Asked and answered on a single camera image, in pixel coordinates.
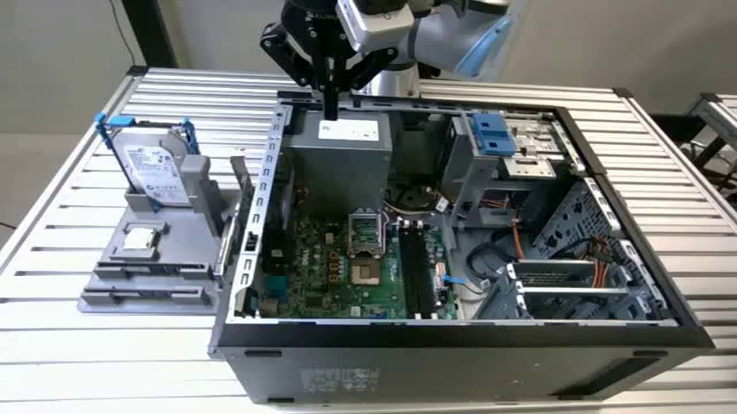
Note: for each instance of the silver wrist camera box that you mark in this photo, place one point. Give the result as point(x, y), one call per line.
point(374, 26)

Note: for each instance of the black cooler fan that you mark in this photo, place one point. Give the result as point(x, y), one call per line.
point(411, 198)

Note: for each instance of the CPU socket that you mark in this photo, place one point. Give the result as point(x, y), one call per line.
point(366, 271)

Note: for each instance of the grey metal drive cage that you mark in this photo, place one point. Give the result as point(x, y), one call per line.
point(478, 181)

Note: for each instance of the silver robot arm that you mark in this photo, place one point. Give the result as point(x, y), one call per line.
point(444, 43)

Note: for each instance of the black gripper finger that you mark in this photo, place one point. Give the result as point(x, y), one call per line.
point(297, 71)
point(369, 69)

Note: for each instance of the black RAM slot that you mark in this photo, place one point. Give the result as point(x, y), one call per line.
point(409, 271)
point(425, 271)

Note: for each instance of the metal frame side table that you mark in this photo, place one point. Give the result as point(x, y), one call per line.
point(715, 108)

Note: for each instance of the hard disk in blue carrier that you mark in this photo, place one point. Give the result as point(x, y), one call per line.
point(150, 164)

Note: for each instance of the grey parts rack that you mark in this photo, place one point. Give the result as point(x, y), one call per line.
point(178, 241)

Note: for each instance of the black vertical post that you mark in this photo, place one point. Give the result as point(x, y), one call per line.
point(150, 34)

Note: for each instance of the grey metal disk bay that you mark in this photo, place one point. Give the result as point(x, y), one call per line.
point(553, 276)

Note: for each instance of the grey power supply unit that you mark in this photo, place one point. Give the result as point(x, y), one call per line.
point(339, 172)

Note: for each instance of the blue plastic drive latch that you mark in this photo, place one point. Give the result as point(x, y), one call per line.
point(489, 133)

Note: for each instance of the green motherboard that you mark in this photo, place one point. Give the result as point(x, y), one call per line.
point(322, 284)

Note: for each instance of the black open PC case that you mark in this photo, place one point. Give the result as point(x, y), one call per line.
point(403, 371)

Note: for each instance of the silver CPU chip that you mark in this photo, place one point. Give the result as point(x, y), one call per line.
point(138, 238)

